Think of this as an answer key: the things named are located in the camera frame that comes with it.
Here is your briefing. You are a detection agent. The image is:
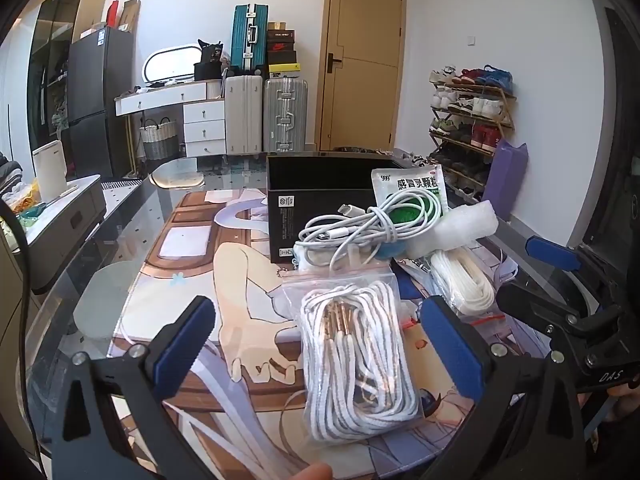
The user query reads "white bubble wrap roll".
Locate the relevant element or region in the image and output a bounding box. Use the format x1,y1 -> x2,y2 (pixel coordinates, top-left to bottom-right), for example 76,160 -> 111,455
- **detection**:
405,200 -> 499,259

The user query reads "bag of speckled white laces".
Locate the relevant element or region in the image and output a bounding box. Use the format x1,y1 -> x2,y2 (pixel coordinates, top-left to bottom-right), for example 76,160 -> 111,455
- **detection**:
283,266 -> 422,445

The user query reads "green white medicine sachet bag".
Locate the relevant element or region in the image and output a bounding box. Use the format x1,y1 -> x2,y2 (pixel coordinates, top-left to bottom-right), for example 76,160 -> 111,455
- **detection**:
371,165 -> 449,226

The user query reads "white charging cable bundle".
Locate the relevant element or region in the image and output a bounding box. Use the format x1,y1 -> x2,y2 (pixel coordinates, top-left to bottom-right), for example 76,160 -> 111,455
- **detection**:
294,188 -> 444,273

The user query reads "right hand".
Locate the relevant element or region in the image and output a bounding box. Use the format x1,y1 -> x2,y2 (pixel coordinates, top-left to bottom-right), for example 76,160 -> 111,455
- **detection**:
577,382 -> 639,422

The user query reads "left hand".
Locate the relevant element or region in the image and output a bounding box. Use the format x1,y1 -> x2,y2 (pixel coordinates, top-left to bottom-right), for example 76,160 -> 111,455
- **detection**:
288,462 -> 333,480

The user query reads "purple shopping bag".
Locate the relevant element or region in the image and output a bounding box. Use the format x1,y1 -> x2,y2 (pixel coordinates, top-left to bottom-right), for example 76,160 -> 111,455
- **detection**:
483,139 -> 528,221

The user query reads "anime print desk mat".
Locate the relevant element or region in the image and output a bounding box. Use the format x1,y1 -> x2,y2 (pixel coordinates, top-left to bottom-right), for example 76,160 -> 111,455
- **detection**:
110,188 -> 473,479

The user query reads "wooden shoe rack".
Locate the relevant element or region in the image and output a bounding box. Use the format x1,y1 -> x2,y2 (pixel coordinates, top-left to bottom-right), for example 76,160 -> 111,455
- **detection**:
428,65 -> 515,203

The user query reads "grey side cabinet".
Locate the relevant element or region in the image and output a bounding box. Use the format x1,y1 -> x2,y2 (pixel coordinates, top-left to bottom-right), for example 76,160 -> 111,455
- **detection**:
26,174 -> 106,296

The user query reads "wooden door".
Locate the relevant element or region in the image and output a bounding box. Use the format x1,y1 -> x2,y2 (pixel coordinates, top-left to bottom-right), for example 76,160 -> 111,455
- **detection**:
314,0 -> 406,151

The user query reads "black storage box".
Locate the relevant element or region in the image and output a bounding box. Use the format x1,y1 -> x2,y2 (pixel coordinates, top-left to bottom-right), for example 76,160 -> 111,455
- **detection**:
266,152 -> 400,263

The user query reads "black refrigerator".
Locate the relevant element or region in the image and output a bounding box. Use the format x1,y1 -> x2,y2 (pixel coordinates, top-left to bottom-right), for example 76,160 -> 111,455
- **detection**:
67,27 -> 134,181

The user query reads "woven laundry basket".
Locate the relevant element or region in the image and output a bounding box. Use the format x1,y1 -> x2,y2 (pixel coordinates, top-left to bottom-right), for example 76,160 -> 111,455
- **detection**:
140,117 -> 179,162

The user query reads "silver aluminium suitcase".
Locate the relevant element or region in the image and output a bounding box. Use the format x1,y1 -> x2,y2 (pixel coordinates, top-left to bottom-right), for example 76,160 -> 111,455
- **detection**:
262,77 -> 308,153

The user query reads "white dressing table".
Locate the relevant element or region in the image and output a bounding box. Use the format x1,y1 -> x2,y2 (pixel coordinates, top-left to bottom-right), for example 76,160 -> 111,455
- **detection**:
115,79 -> 227,157

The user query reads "stack of shoe boxes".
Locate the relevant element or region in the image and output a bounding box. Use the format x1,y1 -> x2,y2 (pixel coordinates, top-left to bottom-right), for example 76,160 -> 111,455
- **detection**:
267,22 -> 302,78

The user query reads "white hard suitcase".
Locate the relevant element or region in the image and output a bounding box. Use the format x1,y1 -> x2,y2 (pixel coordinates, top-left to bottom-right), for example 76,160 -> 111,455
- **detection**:
224,76 -> 264,155

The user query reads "oval vanity mirror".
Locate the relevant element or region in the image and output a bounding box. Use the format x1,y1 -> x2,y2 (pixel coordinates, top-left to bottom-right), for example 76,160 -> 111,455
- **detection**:
141,44 -> 202,84

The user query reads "black handbag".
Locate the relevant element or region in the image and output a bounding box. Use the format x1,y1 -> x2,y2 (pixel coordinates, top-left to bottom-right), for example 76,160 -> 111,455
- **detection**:
194,39 -> 224,80

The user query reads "teal hard suitcase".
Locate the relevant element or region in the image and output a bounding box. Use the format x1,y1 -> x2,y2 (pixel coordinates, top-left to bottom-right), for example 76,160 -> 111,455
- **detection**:
230,3 -> 268,77

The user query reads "dark glass wardrobe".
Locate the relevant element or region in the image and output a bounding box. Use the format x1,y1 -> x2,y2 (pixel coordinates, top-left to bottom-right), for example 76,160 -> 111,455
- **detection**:
27,0 -> 105,151

